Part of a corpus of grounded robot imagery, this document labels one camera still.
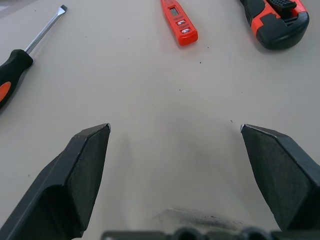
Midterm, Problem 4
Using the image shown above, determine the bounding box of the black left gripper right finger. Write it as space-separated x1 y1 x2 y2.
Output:
240 123 320 232

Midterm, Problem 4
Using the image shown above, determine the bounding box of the black orange flathead screwdriver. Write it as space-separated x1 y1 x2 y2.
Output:
0 4 69 111

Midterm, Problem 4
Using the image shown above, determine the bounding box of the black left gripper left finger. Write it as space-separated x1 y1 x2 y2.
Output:
0 123 112 240

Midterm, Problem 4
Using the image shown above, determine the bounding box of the orange black utility knife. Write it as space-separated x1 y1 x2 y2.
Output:
238 0 310 50

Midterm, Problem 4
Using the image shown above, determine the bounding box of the orange voltage tester pen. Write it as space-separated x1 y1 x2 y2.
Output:
160 0 199 47

